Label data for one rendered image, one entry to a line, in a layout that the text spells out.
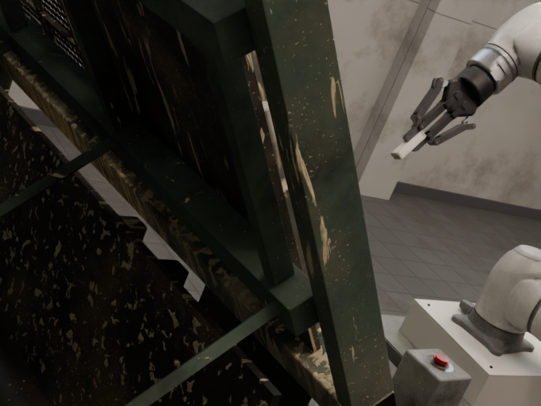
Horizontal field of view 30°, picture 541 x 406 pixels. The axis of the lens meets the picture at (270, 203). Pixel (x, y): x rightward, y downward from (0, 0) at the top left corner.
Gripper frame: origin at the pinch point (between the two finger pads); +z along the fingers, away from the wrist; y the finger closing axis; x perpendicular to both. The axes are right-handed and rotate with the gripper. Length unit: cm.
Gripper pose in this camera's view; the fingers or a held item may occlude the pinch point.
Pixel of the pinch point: (408, 145)
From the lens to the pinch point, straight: 197.5
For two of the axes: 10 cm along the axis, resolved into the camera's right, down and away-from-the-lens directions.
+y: 6.0, 7.6, 2.6
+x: -3.3, -0.6, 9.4
